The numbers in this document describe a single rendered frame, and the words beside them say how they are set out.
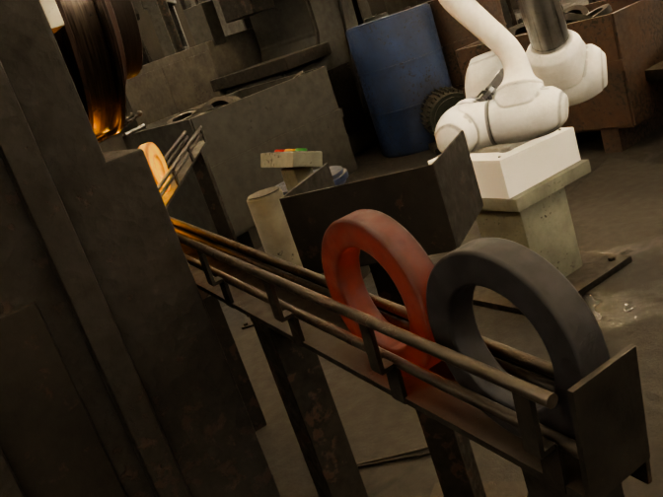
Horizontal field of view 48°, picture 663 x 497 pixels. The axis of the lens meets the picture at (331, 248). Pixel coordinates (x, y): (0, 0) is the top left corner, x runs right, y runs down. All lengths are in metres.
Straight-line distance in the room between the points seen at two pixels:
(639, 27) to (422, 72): 1.64
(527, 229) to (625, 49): 1.52
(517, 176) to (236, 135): 2.00
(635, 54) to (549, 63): 1.56
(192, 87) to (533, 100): 4.26
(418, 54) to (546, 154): 2.75
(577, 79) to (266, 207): 0.99
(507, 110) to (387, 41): 3.22
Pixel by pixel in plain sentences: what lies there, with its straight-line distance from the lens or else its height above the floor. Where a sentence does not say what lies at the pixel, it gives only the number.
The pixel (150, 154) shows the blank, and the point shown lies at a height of 0.77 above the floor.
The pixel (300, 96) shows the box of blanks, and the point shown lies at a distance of 4.19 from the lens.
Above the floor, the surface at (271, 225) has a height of 0.42.
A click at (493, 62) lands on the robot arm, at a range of 2.22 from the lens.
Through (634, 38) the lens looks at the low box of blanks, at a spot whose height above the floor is 0.48.
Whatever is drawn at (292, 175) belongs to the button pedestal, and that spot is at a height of 0.53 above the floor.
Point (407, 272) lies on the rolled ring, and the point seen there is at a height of 0.71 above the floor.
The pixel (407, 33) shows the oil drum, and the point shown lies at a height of 0.75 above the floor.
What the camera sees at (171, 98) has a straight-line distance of 5.94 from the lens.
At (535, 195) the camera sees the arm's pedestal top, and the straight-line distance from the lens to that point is 2.19.
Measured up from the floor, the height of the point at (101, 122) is 0.91.
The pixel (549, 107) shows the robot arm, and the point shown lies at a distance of 1.68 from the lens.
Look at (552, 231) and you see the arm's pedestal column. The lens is 2.33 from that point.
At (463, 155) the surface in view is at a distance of 1.25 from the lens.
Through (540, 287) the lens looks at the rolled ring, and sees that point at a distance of 0.59.
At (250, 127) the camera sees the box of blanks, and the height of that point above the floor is 0.59.
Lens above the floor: 0.95
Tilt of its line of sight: 16 degrees down
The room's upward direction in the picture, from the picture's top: 19 degrees counter-clockwise
